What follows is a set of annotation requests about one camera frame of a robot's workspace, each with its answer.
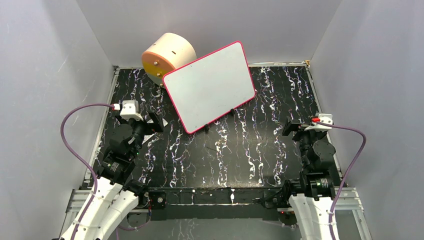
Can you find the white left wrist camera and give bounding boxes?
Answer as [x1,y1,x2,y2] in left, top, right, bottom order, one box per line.
[119,100,144,121]

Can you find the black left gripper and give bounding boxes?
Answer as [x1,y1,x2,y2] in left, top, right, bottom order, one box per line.
[117,110,163,159]

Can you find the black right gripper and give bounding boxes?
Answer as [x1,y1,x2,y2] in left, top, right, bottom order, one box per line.
[281,115,326,169]

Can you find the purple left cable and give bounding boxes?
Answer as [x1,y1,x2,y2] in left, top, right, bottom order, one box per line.
[60,102,121,240]

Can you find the round pastel drawer cabinet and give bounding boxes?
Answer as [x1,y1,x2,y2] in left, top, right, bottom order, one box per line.
[141,32,197,87]

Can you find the pink framed whiteboard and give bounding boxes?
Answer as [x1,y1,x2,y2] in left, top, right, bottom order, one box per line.
[162,41,256,134]

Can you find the clear plastic marker package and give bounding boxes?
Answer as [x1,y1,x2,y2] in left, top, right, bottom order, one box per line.
[142,119,169,145]

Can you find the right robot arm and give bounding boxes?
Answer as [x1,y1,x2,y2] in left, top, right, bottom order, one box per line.
[281,113,340,240]

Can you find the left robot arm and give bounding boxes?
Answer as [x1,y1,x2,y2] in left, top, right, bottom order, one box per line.
[60,112,165,240]

